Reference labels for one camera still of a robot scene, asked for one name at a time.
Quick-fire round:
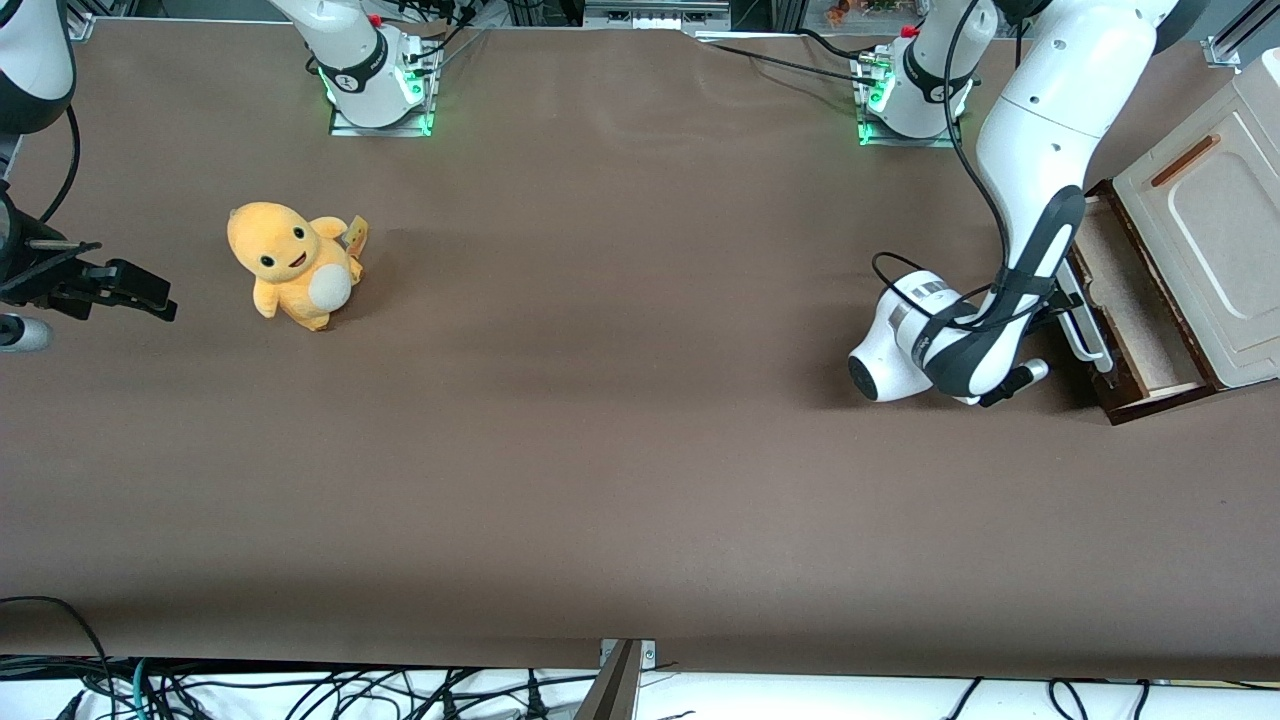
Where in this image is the white drawer handle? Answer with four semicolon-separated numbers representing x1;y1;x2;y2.
1058;298;1114;374

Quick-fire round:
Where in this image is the grey metal rack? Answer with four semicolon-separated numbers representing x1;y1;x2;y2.
583;0;733;31

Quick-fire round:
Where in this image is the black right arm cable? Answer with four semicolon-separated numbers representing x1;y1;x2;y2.
38;103;81;226

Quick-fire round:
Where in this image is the dark metal beam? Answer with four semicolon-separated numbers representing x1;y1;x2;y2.
573;640;643;720

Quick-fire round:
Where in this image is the yellow plush toy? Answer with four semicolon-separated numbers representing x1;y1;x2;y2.
226;201;370;333

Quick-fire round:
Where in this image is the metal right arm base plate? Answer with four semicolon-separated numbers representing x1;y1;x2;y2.
328;38;441;138

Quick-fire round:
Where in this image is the black looped floor cable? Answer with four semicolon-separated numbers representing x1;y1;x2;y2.
0;596;113;720

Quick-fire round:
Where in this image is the brown table cover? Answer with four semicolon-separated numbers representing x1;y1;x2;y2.
0;18;1280;683

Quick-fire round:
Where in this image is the brown wooden drawer handle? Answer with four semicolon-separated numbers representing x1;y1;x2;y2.
1153;135;1226;191

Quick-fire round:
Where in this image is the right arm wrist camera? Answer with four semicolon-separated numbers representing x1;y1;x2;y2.
0;313;53;353

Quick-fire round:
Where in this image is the aluminium frame profile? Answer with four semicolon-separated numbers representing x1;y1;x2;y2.
1205;0;1280;69

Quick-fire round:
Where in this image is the cream drawer cabinet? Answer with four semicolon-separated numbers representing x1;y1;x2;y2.
1113;45;1280;391

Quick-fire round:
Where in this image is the long black table cable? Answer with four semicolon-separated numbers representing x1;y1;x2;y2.
695;38;883;89

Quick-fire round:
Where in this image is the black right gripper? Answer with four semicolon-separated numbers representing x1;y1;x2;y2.
0;236;179;323

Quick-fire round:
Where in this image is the dark wood drawer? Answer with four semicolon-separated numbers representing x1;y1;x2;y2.
1055;178;1223;428

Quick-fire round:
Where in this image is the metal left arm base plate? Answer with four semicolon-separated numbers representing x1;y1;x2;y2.
856;50;964;149

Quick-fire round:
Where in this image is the cream drawer front panel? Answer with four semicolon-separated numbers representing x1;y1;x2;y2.
1113;100;1280;391

